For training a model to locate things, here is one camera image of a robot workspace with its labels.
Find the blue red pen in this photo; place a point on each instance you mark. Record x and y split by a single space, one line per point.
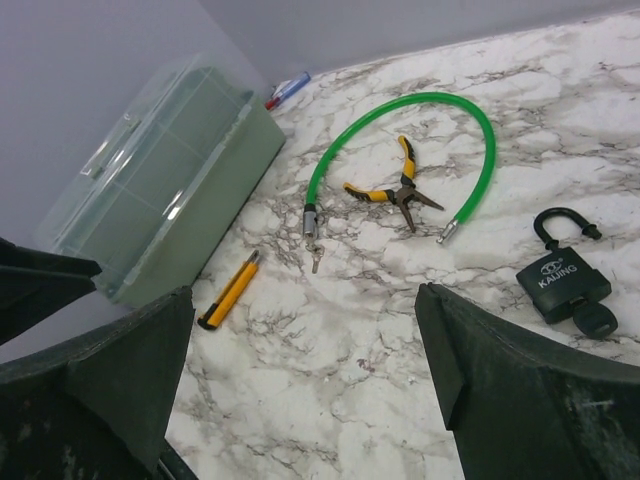
288 90

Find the clear plastic storage box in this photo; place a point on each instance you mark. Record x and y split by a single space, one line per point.
154 201

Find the yellow utility knife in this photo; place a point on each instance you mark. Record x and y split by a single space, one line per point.
220 308

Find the black head key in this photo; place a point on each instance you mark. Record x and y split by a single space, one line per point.
595 320

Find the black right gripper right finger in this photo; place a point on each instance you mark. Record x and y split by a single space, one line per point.
522 406

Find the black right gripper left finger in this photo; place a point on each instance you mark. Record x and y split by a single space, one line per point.
98 405

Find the black padlock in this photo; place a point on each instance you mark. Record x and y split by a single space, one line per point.
562 280

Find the small silver key bunch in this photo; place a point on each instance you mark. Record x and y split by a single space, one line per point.
317 252

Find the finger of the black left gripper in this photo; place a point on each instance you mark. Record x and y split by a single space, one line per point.
36 284

